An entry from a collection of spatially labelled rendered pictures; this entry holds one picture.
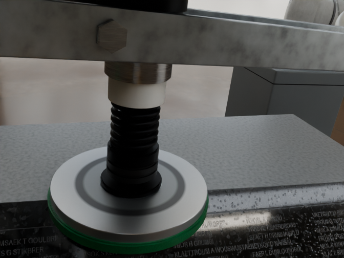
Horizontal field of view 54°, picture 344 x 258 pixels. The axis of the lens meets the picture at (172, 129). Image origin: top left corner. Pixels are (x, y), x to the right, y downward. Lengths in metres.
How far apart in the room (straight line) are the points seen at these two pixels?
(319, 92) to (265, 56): 1.28
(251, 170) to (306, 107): 1.06
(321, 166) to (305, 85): 0.93
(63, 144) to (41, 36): 0.38
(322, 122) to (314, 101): 0.13
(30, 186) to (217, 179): 0.30
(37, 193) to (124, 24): 0.31
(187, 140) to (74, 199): 0.34
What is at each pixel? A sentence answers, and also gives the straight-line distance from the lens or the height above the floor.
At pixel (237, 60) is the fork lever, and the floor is 1.04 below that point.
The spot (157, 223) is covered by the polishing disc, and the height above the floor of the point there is 0.85.
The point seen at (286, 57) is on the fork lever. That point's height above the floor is 1.04.
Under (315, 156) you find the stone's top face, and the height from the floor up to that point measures 0.80.
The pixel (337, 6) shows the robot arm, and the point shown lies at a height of 1.07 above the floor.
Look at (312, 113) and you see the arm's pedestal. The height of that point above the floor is 0.60.
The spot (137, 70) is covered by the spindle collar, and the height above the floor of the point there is 1.02.
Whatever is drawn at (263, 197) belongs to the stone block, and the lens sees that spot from 0.60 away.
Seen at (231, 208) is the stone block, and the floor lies 0.78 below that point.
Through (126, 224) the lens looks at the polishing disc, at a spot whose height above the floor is 0.85.
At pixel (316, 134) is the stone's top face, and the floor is 0.80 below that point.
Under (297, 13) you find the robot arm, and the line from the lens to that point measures 1.69.
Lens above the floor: 1.11
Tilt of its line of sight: 24 degrees down
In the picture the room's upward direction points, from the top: 6 degrees clockwise
